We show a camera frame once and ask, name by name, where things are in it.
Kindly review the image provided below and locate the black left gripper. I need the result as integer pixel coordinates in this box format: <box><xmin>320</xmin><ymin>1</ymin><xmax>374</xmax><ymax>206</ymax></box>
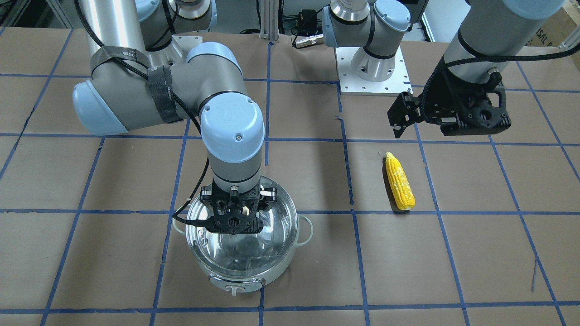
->
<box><xmin>387</xmin><ymin>65</ymin><xmax>512</xmax><ymax>139</ymax></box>

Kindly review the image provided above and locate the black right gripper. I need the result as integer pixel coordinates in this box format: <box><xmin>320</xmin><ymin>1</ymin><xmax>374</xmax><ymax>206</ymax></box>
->
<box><xmin>199</xmin><ymin>182</ymin><xmax>277</xmax><ymax>235</ymax></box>

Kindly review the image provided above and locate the glass pot lid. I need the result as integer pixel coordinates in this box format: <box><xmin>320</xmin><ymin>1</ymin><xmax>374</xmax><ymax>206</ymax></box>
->
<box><xmin>185</xmin><ymin>175</ymin><xmax>299</xmax><ymax>274</ymax></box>

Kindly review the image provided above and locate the yellow corn cob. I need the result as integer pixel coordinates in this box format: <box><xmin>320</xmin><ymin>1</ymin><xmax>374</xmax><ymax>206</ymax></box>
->
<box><xmin>385</xmin><ymin>151</ymin><xmax>415</xmax><ymax>211</ymax></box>

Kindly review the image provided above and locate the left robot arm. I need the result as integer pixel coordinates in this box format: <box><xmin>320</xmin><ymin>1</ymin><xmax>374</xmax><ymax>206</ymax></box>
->
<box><xmin>322</xmin><ymin>0</ymin><xmax>570</xmax><ymax>138</ymax></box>

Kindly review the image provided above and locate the pale green cooking pot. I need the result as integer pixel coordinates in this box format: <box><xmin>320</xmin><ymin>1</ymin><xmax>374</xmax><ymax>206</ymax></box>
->
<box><xmin>171</xmin><ymin>174</ymin><xmax>314</xmax><ymax>297</ymax></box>

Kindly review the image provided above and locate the silver metal connector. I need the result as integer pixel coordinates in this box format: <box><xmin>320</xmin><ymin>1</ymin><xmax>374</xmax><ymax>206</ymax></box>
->
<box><xmin>292</xmin><ymin>34</ymin><xmax>325</xmax><ymax>49</ymax></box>

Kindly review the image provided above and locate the black power adapter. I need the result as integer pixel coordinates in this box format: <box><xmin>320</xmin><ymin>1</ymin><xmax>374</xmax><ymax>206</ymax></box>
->
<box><xmin>297</xmin><ymin>9</ymin><xmax>318</xmax><ymax>35</ymax></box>

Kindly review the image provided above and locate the cardboard box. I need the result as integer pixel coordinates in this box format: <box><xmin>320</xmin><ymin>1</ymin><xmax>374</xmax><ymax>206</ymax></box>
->
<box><xmin>526</xmin><ymin>4</ymin><xmax>580</xmax><ymax>47</ymax></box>

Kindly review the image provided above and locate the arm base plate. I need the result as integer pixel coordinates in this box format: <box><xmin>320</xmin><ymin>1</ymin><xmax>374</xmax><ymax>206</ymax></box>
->
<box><xmin>335</xmin><ymin>47</ymin><xmax>413</xmax><ymax>96</ymax></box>
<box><xmin>166</xmin><ymin>35</ymin><xmax>203</xmax><ymax>59</ymax></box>

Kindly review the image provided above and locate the aluminium frame post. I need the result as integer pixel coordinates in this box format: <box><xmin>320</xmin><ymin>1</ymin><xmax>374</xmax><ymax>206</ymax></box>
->
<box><xmin>258</xmin><ymin>0</ymin><xmax>281</xmax><ymax>43</ymax></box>

